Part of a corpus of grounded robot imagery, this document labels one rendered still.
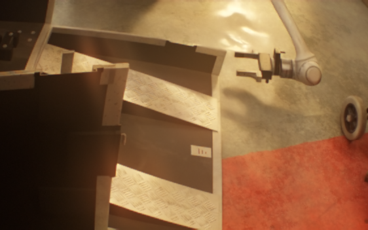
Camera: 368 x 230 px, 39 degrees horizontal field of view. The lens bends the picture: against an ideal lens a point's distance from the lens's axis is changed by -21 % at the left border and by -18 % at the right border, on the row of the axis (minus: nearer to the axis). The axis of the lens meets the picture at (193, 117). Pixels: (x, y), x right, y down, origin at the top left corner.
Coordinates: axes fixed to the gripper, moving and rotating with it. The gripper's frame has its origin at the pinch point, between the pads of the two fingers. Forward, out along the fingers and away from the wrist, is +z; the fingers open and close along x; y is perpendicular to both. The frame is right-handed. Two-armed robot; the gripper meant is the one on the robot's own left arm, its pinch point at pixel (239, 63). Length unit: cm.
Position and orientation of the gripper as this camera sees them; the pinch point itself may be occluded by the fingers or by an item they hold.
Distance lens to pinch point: 257.4
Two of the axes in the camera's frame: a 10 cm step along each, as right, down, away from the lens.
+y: -0.6, 7.5, 6.5
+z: -10.0, -0.5, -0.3
